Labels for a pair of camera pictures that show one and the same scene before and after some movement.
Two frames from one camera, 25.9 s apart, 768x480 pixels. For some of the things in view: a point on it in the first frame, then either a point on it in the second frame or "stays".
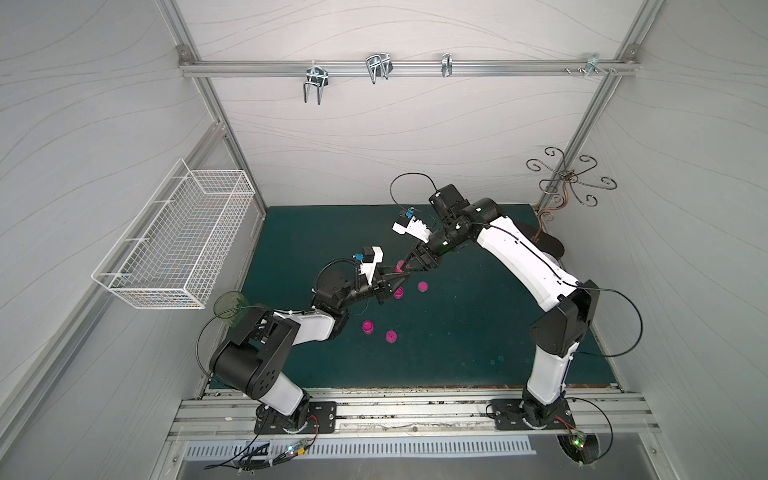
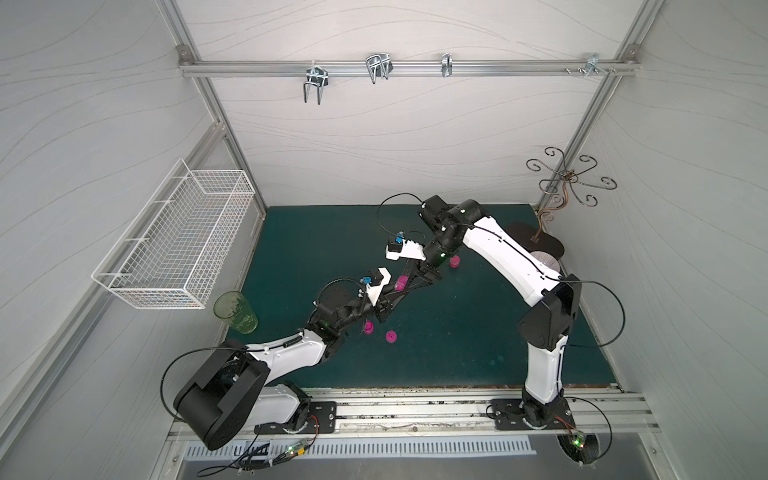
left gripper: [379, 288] -> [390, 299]
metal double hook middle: [379, 65] stays
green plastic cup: [230, 305] stays
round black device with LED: [580, 447] stays
